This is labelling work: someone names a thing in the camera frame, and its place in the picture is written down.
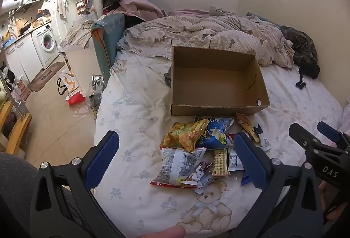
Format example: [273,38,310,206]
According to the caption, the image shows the person's left hand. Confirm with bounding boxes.
[136,225,187,238]

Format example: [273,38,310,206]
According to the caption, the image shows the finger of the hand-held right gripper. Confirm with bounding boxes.
[317,121,350,149]
[289,123,321,155]

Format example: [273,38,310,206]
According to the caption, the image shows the checked cloth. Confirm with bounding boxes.
[59,19,95,49]

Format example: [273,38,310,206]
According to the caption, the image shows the white bear print bedsheet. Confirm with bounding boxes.
[93,49,343,238]

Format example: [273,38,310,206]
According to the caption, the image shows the beige wafer packet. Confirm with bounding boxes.
[212,148,230,177]

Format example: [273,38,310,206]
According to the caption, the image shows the black strap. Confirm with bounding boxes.
[295,74,307,90]

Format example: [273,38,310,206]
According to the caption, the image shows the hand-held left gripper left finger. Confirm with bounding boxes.
[30,130,126,238]

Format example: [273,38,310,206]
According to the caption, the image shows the white base cabinets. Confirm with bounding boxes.
[4,34,44,82]

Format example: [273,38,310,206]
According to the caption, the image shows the blue white snack bag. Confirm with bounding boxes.
[194,116,235,149]

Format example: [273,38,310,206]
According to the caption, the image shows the red white shopping bag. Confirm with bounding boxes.
[57,70,86,106]

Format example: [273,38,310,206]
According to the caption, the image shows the brown floor rug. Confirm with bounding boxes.
[27,61,65,93]

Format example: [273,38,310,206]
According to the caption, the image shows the white washing machine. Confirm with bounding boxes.
[31,22,60,70]

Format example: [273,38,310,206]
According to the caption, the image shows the pink cloth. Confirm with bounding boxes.
[104,0,165,21]

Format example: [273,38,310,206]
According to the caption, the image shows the hanging beige towel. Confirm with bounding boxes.
[56,0,69,21]

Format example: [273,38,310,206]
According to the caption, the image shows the dark camouflage cloth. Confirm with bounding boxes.
[280,25,320,80]

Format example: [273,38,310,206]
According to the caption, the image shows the black white small packet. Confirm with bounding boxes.
[253,124,272,151]

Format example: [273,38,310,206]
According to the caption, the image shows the large orange white snack bag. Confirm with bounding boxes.
[150,146,207,189]

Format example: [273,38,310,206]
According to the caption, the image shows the yellow wooden chair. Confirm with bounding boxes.
[0,100,33,156]

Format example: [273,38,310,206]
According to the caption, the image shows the white grey cloth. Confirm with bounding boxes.
[87,0,106,15]

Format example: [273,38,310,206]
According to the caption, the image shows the silver plastic bag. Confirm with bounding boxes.
[86,74,106,121]

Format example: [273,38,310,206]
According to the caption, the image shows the beige checked bear quilt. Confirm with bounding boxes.
[116,7,296,69]

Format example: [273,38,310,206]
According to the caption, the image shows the brown cardboard box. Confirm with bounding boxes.
[170,46,271,117]

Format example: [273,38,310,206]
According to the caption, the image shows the teal pillow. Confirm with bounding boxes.
[246,12,282,29]

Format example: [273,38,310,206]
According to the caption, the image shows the teal bed headboard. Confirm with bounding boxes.
[91,13,126,91]

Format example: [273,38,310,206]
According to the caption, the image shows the cat print box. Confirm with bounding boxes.
[14,81,32,102]

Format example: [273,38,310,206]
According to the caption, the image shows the small orange snack packet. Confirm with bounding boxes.
[236,113,260,143]

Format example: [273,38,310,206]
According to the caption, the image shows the white barcode snack packet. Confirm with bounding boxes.
[227,147,245,172]

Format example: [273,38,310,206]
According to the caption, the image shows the person's right hand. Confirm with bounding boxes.
[318,180,338,225]

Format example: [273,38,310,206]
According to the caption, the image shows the yellow snack bag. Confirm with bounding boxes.
[160,119,210,153]

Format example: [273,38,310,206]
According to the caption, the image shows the small brown white packet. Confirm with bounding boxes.
[184,161,214,195]

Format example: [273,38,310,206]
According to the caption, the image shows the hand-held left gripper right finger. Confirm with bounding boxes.
[232,131,324,238]

